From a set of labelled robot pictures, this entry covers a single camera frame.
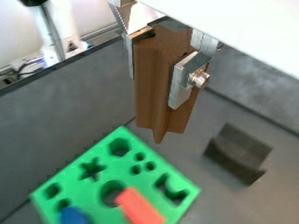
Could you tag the black curved fixture stand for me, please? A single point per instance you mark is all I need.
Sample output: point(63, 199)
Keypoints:
point(239, 153)

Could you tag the brown star prism block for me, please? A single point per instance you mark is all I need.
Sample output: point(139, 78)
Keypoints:
point(156, 54)

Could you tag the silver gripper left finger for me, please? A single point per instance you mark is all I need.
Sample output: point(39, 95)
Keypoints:
point(120, 8)

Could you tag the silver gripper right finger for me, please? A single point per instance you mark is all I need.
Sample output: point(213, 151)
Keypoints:
point(188, 74)

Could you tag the blue cylinder block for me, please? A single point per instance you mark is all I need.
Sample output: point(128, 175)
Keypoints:
point(72, 216)

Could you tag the green shape sorter base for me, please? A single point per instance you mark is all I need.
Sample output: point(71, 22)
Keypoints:
point(118, 163)

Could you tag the red arch block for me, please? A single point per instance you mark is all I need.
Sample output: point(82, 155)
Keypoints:
point(136, 208)

